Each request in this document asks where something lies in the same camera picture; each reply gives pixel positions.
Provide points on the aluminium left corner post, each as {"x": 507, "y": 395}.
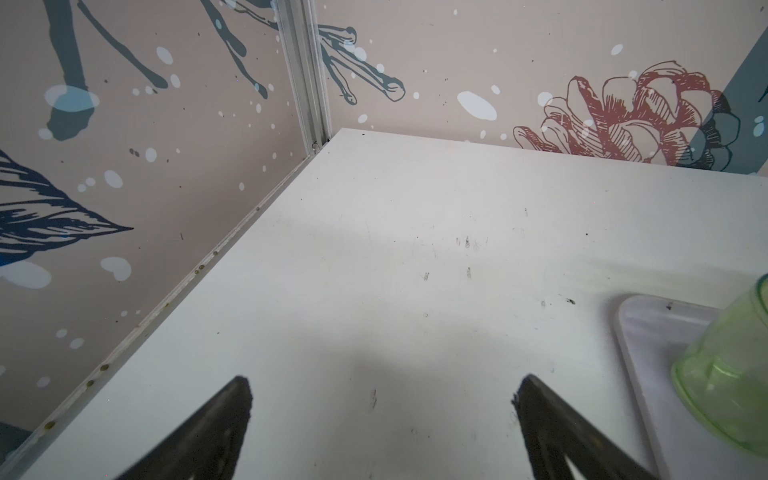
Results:
{"x": 299, "y": 33}

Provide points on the light green short glass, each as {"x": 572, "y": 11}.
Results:
{"x": 721, "y": 378}

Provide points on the lilac plastic tray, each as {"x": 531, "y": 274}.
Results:
{"x": 652, "y": 333}

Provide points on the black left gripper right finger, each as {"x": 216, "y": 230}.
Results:
{"x": 559, "y": 440}

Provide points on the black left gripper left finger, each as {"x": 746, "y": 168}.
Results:
{"x": 207, "y": 445}

